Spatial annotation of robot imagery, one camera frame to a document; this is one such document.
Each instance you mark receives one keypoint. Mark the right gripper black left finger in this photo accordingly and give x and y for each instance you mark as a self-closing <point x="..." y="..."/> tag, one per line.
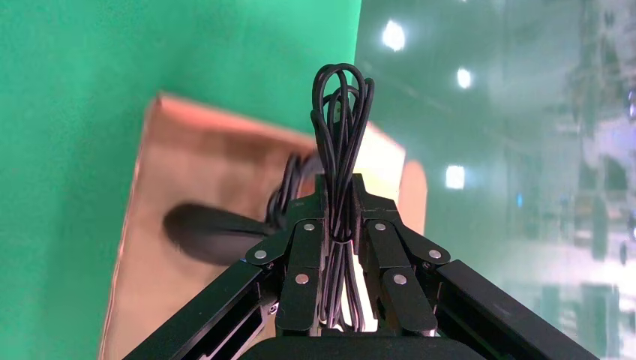
<point x="300" y="288"/>

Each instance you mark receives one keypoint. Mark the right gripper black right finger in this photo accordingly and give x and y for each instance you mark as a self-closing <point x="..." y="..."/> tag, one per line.
<point x="397" y="298"/>

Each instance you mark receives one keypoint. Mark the open brown cardboard box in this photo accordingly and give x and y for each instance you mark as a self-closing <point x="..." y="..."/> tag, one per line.
<point x="198" y="164"/>

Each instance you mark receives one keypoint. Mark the green table cloth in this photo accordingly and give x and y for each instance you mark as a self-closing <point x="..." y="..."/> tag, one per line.
<point x="74" y="99"/>

